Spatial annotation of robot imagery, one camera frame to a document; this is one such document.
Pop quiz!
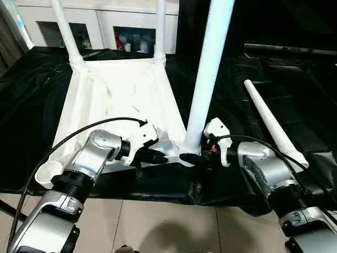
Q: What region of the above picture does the dark metal pole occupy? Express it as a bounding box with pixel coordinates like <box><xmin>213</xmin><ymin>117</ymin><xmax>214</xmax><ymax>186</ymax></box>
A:
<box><xmin>243</xmin><ymin>43</ymin><xmax>337</xmax><ymax>55</ymax></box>

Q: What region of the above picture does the black left wrist camera cable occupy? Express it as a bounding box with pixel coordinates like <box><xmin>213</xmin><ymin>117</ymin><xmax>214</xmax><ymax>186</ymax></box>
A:
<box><xmin>7</xmin><ymin>118</ymin><xmax>148</xmax><ymax>253</ymax></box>

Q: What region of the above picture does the white glass-door cabinet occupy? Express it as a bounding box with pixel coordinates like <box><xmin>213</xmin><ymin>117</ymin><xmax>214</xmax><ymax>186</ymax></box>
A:
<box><xmin>15</xmin><ymin>0</ymin><xmax>180</xmax><ymax>55</ymax></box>

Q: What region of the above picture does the black frame leg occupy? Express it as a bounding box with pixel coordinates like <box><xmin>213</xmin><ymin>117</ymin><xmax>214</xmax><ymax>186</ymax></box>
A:
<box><xmin>0</xmin><ymin>199</ymin><xmax>27</xmax><ymax>221</ymax></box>

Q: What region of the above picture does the black backdrop cloth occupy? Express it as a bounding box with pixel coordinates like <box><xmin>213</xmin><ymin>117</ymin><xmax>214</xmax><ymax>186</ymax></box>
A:
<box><xmin>177</xmin><ymin>0</ymin><xmax>337</xmax><ymax>60</ymax></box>

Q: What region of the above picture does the black glossy mat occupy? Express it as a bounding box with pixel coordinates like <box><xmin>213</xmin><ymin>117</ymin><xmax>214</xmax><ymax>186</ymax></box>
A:
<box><xmin>0</xmin><ymin>44</ymin><xmax>337</xmax><ymax>217</ymax></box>

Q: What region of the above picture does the grey curtain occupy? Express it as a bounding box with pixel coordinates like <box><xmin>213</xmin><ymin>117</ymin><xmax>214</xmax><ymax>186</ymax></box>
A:
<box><xmin>0</xmin><ymin>0</ymin><xmax>34</xmax><ymax>70</ymax></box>

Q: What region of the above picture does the white plastic table leg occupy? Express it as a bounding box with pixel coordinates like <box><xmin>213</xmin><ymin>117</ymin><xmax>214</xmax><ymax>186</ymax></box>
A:
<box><xmin>243</xmin><ymin>80</ymin><xmax>310</xmax><ymax>174</ymax></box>
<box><xmin>51</xmin><ymin>0</ymin><xmax>85</xmax><ymax>69</ymax></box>
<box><xmin>153</xmin><ymin>0</ymin><xmax>167</xmax><ymax>67</ymax></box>
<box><xmin>180</xmin><ymin>0</ymin><xmax>235</xmax><ymax>157</ymax></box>

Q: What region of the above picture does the white plastic table top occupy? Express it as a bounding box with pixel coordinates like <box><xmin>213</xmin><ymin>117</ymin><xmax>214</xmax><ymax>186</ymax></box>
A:
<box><xmin>35</xmin><ymin>59</ymin><xmax>204</xmax><ymax>189</ymax></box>

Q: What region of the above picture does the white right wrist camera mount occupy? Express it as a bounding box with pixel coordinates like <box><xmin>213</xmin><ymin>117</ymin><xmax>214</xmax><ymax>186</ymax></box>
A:
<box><xmin>204</xmin><ymin>118</ymin><xmax>232</xmax><ymax>168</ymax></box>

